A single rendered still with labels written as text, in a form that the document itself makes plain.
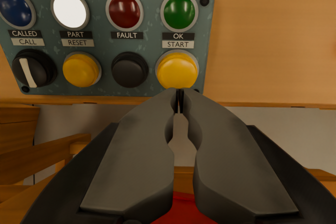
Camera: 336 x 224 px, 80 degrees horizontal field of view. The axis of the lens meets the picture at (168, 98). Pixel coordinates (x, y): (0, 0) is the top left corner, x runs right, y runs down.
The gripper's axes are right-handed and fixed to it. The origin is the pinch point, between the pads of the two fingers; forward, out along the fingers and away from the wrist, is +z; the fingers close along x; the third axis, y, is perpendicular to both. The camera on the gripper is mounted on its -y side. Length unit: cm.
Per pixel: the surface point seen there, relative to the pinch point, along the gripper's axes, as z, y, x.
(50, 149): 38, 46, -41
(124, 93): 3.2, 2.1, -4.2
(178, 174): 7.9, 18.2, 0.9
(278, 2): 9.3, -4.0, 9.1
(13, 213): 2.5, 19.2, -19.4
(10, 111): 60, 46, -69
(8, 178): 22, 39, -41
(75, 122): 73, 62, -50
